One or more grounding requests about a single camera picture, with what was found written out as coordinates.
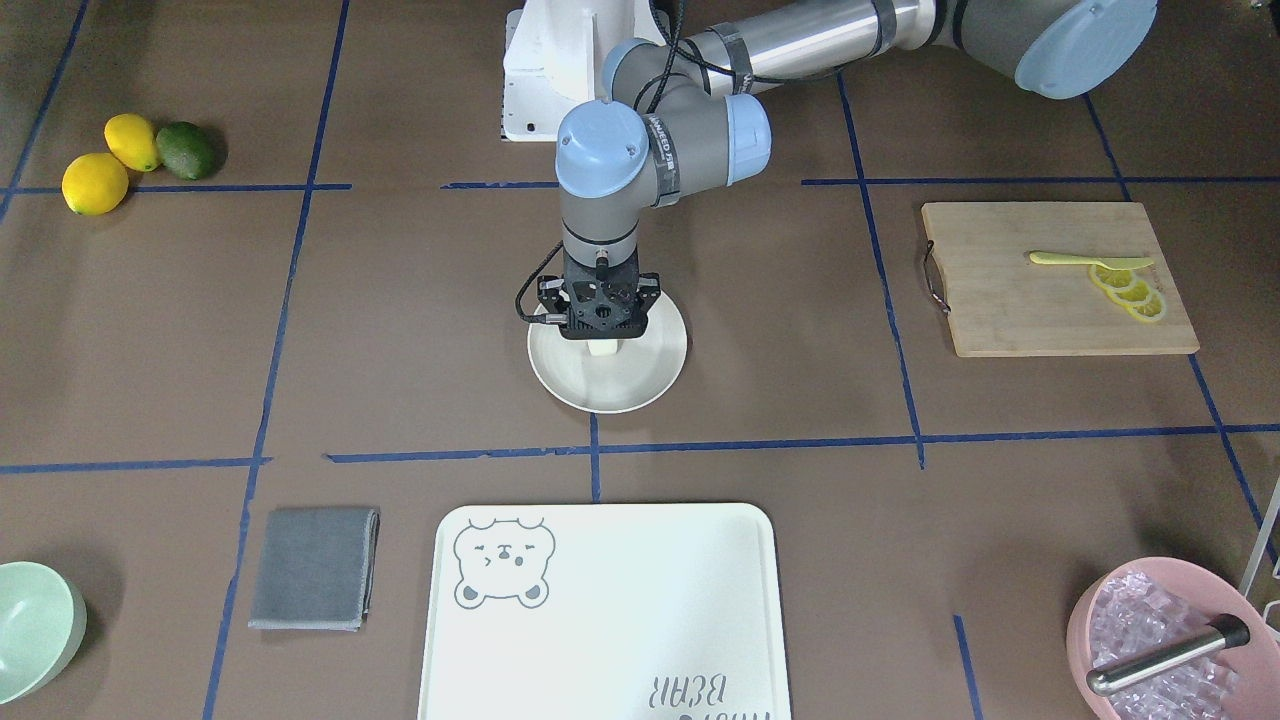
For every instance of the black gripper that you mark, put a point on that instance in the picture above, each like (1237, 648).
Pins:
(551, 296)

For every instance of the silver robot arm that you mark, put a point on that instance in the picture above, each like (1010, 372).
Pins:
(685, 117)

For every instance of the cream bear tray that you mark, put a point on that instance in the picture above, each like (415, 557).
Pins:
(605, 611)

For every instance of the round cream plate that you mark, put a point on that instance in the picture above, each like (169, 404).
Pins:
(633, 376)

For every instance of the folded grey cloth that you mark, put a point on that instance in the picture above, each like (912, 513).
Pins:
(316, 569)

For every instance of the bamboo cutting board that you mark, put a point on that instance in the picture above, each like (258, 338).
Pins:
(1001, 305)

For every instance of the green avocado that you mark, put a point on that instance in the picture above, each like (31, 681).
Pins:
(186, 151)

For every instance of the yellow plastic knife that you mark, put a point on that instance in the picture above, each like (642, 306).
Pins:
(1048, 258)

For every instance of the yellow lemon far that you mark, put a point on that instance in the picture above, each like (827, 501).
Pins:
(131, 139)

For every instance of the yellow lemon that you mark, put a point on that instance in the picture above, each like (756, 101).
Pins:
(131, 139)
(94, 184)

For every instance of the middle lemon slice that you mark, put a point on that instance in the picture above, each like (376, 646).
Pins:
(1135, 295)

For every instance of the front lemon slice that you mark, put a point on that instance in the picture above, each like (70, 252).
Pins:
(1151, 309)

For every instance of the yellow lemon near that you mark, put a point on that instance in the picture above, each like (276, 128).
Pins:
(94, 184)

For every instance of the pink bowl with ice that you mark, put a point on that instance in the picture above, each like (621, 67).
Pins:
(1149, 601)

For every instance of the mint green bowl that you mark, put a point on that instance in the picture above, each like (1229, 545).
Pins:
(43, 620)

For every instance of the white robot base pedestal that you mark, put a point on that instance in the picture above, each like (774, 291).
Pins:
(554, 54)

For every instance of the aluminium frame post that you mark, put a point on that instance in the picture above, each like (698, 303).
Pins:
(1264, 557)

